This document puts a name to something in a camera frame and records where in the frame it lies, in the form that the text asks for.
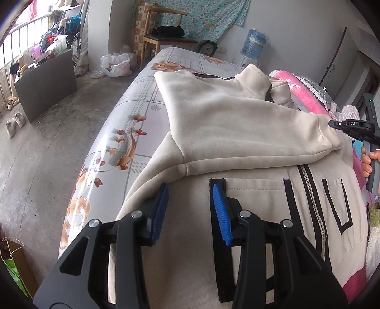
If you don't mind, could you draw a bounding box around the wooden chair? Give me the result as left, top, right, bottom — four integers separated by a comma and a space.
139, 0, 199, 60

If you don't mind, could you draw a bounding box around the blue water jug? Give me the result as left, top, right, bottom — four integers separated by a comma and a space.
240, 28, 268, 61

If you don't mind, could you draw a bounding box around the metal window railing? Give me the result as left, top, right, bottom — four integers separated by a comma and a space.
0, 12, 55, 107

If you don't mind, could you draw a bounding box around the teal floral wall cloth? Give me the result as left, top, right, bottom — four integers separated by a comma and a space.
132, 0, 253, 40

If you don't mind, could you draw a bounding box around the white water dispenser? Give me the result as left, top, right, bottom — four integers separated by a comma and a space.
234, 53, 262, 68

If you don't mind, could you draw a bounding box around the pink hanging garment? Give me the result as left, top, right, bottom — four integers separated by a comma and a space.
25, 2, 40, 19

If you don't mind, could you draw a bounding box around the black bag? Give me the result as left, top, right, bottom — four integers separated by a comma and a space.
152, 26, 186, 39

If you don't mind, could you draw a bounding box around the beige curtain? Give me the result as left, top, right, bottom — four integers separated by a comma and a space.
74, 0, 90, 76

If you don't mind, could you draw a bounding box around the black round fan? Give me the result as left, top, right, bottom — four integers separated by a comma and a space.
196, 40, 219, 57

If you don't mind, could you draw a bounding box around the person's right hand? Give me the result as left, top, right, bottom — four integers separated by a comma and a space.
360, 148, 380, 179

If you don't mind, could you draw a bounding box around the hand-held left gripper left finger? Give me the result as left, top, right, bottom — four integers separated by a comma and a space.
33, 183, 170, 309

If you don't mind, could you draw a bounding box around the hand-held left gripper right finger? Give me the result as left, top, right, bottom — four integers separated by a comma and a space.
209, 182, 348, 309

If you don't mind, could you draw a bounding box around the patterned tall box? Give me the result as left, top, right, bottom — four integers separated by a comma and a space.
133, 0, 149, 58

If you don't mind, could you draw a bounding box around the dark grey cabinet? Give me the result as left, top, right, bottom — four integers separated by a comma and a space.
14, 49, 78, 124

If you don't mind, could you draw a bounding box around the white fluffy cloth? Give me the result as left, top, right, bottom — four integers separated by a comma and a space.
365, 208, 380, 278

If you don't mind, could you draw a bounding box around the checkered cloth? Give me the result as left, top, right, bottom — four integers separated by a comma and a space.
328, 105, 361, 120

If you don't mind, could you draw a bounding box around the brown paper bag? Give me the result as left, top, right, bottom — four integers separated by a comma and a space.
0, 238, 39, 298

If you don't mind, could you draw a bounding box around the beige zip jacket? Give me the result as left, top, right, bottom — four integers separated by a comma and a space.
108, 63, 370, 309

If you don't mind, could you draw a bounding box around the pink floral blanket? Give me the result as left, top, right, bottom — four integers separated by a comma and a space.
269, 70, 380, 301

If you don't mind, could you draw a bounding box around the pile of bags and clothes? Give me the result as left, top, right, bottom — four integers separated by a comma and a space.
38, 15, 84, 58

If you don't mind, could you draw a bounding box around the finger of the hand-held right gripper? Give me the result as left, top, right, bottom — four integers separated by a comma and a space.
328, 119, 347, 133

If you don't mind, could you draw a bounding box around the lace-trimmed pillow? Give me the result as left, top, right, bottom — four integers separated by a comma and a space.
292, 74, 339, 110

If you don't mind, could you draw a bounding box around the bed with floral sheet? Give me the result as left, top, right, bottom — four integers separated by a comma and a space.
58, 46, 268, 259

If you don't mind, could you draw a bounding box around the white plastic bag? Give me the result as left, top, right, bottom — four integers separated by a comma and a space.
100, 53, 133, 78

